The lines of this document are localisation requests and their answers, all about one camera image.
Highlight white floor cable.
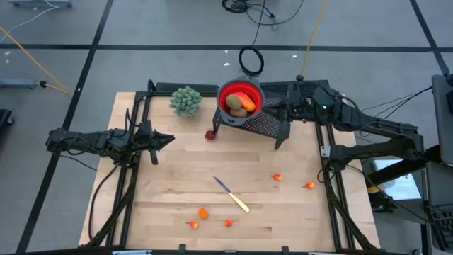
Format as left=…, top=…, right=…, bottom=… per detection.
left=0, top=0, right=59, bottom=35

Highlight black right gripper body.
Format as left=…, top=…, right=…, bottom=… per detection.
left=282, top=88, right=330, bottom=121

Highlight black perforated metal shelf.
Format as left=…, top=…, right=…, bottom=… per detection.
left=212, top=90, right=294, bottom=150

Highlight thin black floor cables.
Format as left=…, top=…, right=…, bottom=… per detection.
left=350, top=84, right=435, bottom=139

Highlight knife with cream handle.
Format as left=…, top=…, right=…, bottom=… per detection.
left=212, top=176, right=251, bottom=214

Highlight black metal table frame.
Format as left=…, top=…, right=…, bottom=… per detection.
left=84, top=79, right=382, bottom=255

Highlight red grey collapsible bowl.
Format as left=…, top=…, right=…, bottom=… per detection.
left=216, top=74, right=265, bottom=127

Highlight black stand beam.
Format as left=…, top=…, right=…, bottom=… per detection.
left=367, top=144, right=442, bottom=185

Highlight grey laptop computer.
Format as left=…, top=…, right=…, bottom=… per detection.
left=424, top=161, right=453, bottom=253

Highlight black tangled floor cables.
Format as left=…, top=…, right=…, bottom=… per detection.
left=222, top=0, right=305, bottom=31

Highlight green succulent potted plant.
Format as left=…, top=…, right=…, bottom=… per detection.
left=168, top=86, right=204, bottom=118

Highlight black floor object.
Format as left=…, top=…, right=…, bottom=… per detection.
left=0, top=108, right=15, bottom=128

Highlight black coiled floor cable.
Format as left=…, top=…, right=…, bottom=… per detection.
left=238, top=0, right=267, bottom=79

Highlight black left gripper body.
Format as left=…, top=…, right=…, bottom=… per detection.
left=136, top=120, right=159, bottom=166

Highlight grey desk foot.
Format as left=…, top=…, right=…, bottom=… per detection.
left=0, top=78, right=38, bottom=90
left=7, top=0, right=74, bottom=9

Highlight large red orange pepper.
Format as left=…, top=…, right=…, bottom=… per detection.
left=233, top=91, right=256, bottom=113

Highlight black perforated metal panel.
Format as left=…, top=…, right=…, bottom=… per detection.
left=260, top=79, right=332, bottom=96

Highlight grey monitor back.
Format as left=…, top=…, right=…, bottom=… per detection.
left=430, top=73, right=453, bottom=166

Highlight yellow hanging cable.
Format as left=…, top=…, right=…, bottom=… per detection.
left=0, top=26, right=70, bottom=95
left=296, top=0, right=328, bottom=81

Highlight white rectangular board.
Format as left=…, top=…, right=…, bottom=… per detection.
left=371, top=158, right=423, bottom=201

